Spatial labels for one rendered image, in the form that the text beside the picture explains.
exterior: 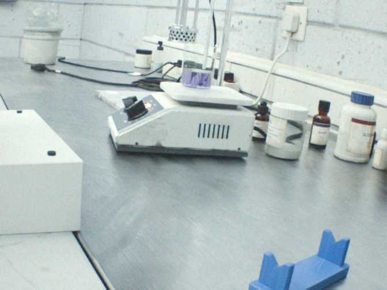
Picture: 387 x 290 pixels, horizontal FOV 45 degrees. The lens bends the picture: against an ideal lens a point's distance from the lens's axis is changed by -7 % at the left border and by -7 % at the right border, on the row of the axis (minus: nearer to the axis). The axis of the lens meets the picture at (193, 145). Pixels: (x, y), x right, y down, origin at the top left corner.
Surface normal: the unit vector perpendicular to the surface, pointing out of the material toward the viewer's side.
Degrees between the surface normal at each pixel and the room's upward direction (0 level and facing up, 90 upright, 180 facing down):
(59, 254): 0
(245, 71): 90
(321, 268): 0
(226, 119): 90
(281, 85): 90
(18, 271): 0
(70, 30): 90
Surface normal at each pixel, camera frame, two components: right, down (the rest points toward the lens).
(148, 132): 0.25, 0.27
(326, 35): -0.88, 0.01
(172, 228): 0.12, -0.96
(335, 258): -0.74, 0.07
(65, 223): 0.46, 0.28
